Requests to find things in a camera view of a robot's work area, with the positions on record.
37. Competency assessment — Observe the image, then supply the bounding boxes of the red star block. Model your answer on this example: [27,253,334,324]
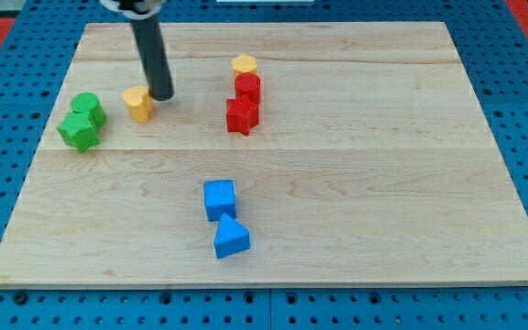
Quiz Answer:
[225,95,259,136]

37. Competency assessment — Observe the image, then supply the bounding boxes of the yellow hexagon block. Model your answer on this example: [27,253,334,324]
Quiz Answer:
[232,54,258,78]

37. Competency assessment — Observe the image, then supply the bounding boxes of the green star block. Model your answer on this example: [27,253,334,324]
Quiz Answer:
[57,112,101,153]

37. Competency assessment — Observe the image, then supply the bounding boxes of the light wooden board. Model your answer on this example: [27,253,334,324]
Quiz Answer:
[0,22,528,290]

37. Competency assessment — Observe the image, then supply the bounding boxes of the blue cube block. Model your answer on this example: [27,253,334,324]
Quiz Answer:
[203,179,237,222]

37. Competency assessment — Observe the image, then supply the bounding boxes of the blue triangle block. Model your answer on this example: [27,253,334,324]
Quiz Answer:
[214,214,251,259]

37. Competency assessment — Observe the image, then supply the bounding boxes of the red cylinder block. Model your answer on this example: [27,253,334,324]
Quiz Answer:
[234,72,261,105]

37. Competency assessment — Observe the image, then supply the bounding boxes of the yellow heart block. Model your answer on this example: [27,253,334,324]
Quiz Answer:
[122,85,155,123]

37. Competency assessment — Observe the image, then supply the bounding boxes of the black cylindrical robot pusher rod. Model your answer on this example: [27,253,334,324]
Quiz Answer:
[130,14,174,101]

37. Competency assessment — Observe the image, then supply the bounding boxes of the green cylinder block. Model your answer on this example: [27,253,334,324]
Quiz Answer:
[70,92,107,127]

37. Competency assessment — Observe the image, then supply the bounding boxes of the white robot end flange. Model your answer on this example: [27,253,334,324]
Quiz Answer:
[100,0,165,20]

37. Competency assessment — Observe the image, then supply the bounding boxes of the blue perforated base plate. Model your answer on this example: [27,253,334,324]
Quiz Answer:
[0,0,528,329]

